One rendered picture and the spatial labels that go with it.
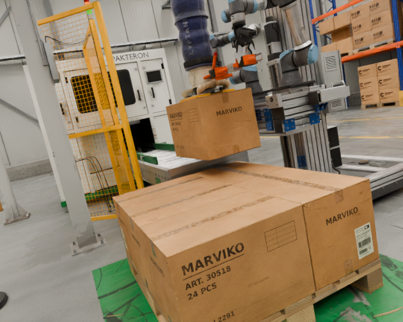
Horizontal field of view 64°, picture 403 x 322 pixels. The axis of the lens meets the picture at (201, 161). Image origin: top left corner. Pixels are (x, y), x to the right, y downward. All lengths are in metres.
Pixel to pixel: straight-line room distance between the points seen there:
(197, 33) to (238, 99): 0.52
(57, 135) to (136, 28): 9.31
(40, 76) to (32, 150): 8.26
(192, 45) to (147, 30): 9.83
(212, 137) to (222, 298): 1.06
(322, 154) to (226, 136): 0.98
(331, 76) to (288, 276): 1.79
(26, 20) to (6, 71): 8.33
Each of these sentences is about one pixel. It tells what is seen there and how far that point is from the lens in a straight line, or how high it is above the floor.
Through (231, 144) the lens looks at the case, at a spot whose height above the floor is 0.74.
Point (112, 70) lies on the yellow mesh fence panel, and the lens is 3.15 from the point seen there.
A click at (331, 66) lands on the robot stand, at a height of 1.11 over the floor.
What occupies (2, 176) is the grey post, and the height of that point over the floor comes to 0.64.
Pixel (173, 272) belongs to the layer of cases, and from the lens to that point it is 1.18.
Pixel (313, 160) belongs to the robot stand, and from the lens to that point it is 2.73.
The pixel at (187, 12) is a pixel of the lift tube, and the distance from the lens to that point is 2.33.
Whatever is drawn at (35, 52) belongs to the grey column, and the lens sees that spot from 3.08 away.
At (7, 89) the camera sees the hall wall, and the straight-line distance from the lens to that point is 11.35.
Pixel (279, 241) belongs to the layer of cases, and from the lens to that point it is 1.36.
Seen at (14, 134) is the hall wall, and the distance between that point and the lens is 11.25.
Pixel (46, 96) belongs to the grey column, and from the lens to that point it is 3.02.
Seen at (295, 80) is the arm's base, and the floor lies 1.06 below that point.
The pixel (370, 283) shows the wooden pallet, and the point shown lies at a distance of 1.81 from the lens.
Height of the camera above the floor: 1.01
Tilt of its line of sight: 9 degrees down
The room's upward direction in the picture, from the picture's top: 12 degrees counter-clockwise
